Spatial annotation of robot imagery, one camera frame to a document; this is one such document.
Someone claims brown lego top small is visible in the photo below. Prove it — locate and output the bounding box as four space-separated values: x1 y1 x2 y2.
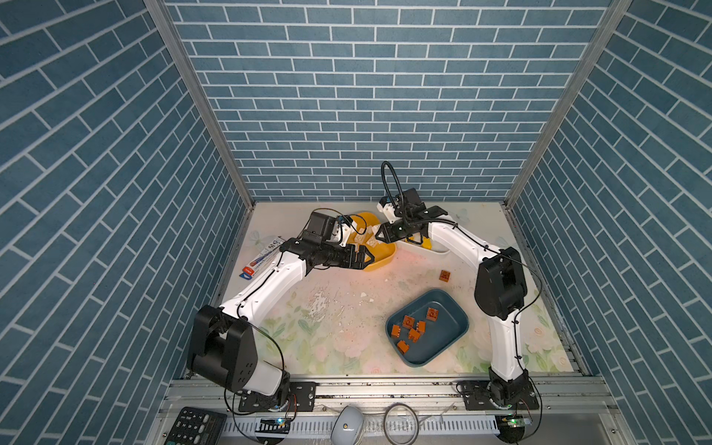
426 308 439 322

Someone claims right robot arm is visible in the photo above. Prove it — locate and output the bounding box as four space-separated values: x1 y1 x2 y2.
376 202 530 409

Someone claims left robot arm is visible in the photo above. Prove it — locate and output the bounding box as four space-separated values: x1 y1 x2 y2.
187 209 376 405

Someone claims yellow plastic bin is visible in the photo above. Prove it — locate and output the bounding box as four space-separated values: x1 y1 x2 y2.
348 211 397 272

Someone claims white plastic bin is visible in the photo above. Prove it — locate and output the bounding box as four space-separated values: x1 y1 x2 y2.
396 227 450 256

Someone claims toothpaste tube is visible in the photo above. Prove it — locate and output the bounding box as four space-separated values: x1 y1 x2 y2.
239 237 286 281

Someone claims teal plastic bin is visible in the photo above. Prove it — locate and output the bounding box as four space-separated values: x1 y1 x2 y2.
385 289 469 367

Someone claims grey computer mouse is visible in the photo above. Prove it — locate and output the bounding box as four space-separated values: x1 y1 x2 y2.
330 405 365 445

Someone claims black remote keypad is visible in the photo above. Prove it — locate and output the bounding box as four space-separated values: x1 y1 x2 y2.
164 407 227 445

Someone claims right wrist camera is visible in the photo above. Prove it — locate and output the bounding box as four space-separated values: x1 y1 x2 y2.
376 195 404 223

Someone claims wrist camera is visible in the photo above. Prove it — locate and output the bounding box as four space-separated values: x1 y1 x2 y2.
334 215 361 245
376 195 404 223

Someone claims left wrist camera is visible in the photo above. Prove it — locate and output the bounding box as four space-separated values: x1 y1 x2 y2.
334 215 361 245

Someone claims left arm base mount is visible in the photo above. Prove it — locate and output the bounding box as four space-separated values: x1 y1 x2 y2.
238 381 317 413

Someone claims coiled black cable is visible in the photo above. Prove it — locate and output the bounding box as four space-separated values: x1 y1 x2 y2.
383 402 421 445

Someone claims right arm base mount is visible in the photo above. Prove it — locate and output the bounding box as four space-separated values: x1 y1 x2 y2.
455 376 541 411

